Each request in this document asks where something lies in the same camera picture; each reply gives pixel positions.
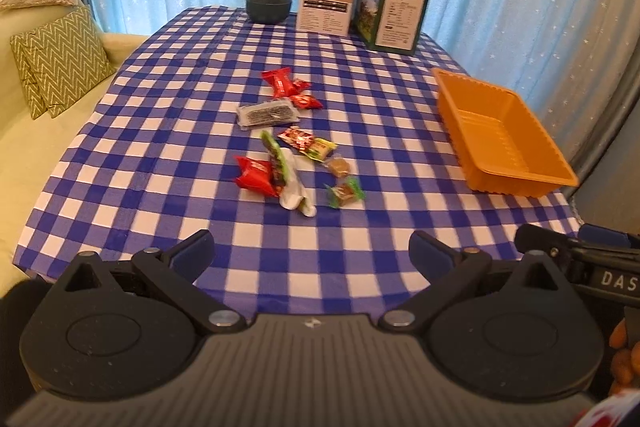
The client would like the green candy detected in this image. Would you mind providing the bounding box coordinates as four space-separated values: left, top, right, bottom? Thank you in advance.
326 176 366 209

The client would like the red snack packet white text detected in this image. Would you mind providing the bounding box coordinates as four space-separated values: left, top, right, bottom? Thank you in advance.
235 156 279 198

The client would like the green white nut packet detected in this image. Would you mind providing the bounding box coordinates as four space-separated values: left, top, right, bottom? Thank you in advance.
260 131 317 218

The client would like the brown caramel candy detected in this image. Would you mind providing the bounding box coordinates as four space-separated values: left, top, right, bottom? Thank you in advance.
323 156 352 179

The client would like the yellow green candy packet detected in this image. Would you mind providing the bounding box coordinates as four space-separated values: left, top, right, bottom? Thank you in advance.
303 136 337 162

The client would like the red brown candy bar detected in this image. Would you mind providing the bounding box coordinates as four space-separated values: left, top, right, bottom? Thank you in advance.
278 126 314 153

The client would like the clear black seaweed packet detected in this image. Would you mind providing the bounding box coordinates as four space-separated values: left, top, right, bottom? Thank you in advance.
236 98 299 129

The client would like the small red candy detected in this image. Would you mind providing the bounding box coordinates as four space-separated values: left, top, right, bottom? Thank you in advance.
290 94 323 109
292 78 311 94

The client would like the large red snack packet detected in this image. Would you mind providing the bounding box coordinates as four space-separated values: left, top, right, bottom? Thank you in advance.
262 67 297 98

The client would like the person's right hand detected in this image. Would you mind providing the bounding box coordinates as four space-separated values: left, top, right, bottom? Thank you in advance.
608 319 640 395

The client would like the orange plastic tray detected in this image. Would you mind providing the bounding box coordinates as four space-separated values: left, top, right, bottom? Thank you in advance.
432 68 578 198

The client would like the blue white checkered tablecloth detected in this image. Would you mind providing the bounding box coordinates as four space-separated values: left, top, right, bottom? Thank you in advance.
14 8 578 315

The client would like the light yellow sofa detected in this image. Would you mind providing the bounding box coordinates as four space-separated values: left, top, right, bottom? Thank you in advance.
0 0 151 298

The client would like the grey curtain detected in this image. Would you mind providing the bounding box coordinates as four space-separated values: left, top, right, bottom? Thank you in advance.
564 5 640 233

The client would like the green chevron pillow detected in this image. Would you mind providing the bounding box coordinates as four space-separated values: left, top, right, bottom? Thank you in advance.
10 5 116 119

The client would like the green tea box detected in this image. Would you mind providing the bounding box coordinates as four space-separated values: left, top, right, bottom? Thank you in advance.
354 0 428 55

